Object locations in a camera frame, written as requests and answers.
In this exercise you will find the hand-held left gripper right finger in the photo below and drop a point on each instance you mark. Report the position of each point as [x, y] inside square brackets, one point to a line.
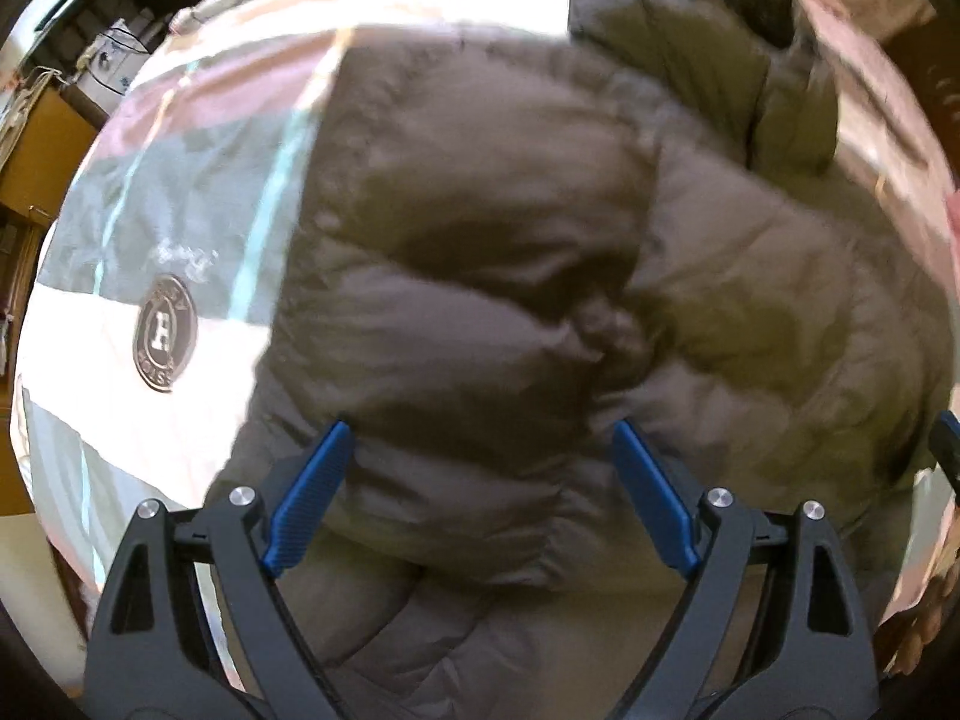
[651, 493]

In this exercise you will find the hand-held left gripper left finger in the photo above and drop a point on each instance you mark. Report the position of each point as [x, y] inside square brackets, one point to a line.
[311, 493]

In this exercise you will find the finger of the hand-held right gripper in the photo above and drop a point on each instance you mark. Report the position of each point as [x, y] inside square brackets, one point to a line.
[946, 446]

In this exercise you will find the olive puffer jacket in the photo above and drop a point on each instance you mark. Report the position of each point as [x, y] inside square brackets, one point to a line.
[555, 330]

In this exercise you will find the patterned bed blanket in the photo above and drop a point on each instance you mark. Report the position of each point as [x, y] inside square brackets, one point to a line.
[172, 255]

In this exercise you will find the wooden cabinet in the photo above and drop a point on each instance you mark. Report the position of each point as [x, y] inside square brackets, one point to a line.
[34, 157]

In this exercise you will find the white appliance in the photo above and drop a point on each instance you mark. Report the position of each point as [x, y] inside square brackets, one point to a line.
[112, 60]

